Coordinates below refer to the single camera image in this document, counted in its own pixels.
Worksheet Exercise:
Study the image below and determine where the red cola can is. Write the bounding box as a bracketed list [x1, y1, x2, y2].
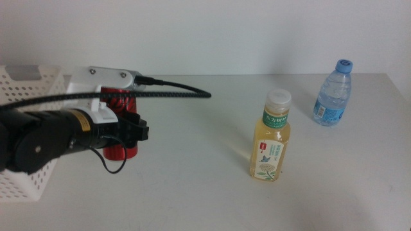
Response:
[100, 87, 139, 162]

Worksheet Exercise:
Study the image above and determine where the yellow tea bottle white cap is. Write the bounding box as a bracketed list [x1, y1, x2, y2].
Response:
[249, 88, 292, 182]

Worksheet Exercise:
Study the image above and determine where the clear water bottle blue cap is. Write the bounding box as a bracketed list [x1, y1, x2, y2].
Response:
[312, 58, 354, 127]

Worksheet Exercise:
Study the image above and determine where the white perforated plastic basket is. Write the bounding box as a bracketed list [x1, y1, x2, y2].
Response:
[0, 65, 69, 202]

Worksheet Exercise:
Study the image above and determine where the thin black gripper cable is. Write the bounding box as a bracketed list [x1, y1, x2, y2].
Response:
[87, 133, 128, 175]

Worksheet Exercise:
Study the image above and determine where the black braided camera cable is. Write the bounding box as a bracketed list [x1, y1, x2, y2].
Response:
[0, 76, 213, 112]

